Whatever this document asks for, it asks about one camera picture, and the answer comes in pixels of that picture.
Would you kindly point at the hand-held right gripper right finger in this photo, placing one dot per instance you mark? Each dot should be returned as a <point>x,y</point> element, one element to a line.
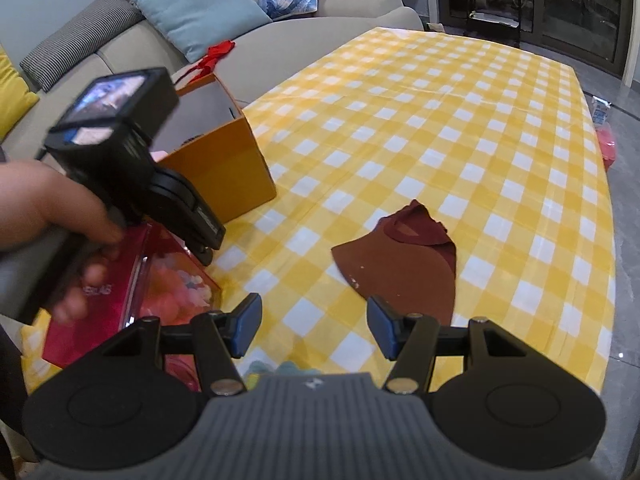
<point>382,330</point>

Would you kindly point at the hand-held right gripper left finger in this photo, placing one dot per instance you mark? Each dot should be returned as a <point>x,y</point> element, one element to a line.
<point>247,327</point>

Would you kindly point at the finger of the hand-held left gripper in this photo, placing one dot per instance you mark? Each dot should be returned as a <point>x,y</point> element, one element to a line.
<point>192,220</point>

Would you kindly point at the brown cloth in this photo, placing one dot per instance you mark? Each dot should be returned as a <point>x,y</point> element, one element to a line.
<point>400,275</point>

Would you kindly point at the orange cardboard box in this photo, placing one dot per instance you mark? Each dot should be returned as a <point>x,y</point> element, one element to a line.
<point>225,170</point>

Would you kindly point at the person's left hand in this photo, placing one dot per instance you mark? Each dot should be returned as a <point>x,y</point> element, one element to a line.
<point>40,200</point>

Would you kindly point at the red floral box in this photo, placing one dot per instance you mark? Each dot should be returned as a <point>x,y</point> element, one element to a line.
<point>165,280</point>

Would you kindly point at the grey striped cushion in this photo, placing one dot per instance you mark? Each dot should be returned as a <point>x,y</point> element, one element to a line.
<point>75,45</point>

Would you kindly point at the yellow cushion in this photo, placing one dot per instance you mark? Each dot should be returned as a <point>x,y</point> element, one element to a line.
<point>10,100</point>

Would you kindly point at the red ribbon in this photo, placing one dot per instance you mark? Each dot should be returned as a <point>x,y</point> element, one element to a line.
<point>217,52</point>

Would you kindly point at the light blue cushion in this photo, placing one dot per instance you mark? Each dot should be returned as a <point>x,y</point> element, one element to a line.
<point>200,10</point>

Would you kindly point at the beige sofa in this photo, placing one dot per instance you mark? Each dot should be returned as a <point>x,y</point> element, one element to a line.
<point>280,55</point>

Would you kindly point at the yellow checked tablecloth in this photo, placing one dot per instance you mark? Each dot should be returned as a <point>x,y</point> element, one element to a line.
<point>425,125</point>

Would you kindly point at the red bag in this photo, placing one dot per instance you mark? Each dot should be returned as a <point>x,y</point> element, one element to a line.
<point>607,147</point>

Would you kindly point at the white carton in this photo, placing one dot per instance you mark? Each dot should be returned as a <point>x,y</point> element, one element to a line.
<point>600,112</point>

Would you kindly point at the black rack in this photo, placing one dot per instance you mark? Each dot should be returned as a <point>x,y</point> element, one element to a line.
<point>492,21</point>

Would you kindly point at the dark glass sliding door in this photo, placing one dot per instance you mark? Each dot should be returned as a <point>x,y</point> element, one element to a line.
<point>570,5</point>

